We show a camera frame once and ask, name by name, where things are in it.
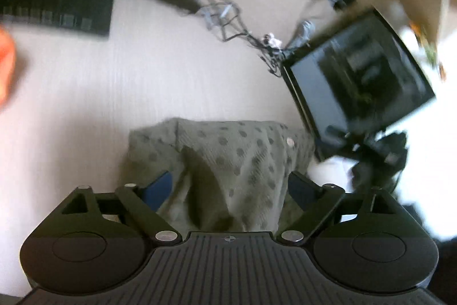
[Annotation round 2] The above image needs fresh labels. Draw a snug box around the black keyboard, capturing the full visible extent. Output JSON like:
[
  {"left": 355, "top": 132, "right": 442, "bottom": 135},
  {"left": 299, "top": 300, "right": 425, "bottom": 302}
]
[{"left": 0, "top": 0, "right": 117, "bottom": 39}]

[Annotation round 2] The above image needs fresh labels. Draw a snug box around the orange object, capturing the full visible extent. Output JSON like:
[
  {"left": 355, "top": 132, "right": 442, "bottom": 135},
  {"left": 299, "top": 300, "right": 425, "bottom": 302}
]
[{"left": 0, "top": 27, "right": 17, "bottom": 107}]

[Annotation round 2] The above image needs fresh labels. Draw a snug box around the white plug with grey cable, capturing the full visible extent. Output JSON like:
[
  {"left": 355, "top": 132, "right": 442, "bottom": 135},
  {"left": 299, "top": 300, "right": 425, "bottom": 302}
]
[{"left": 291, "top": 19, "right": 316, "bottom": 48}]

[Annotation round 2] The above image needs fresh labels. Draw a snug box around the white glass-sided computer case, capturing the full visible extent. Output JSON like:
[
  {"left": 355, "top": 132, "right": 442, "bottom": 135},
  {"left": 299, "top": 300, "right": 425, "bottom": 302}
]
[{"left": 281, "top": 7, "right": 437, "bottom": 163}]

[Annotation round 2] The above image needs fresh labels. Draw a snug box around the olive dotted knit cardigan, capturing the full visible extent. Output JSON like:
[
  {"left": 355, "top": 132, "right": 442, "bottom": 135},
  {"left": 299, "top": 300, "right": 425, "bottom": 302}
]
[{"left": 126, "top": 117, "right": 319, "bottom": 233}]

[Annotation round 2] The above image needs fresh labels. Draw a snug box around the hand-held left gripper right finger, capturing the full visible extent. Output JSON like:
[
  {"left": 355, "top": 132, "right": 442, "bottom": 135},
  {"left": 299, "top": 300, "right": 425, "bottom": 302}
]
[{"left": 276, "top": 172, "right": 403, "bottom": 246}]

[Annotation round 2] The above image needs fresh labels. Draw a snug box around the crumpled white paper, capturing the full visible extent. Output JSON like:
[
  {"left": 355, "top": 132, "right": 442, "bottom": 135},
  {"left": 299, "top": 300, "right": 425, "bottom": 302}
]
[{"left": 263, "top": 34, "right": 283, "bottom": 49}]

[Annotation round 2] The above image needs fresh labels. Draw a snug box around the black cable bundle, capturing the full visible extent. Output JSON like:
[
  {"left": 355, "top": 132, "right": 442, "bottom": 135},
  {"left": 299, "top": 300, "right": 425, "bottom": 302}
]
[{"left": 193, "top": 0, "right": 291, "bottom": 79}]

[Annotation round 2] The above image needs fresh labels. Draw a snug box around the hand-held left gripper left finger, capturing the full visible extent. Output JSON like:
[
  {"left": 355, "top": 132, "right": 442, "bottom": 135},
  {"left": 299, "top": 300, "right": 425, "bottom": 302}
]
[{"left": 62, "top": 170, "right": 183, "bottom": 246}]

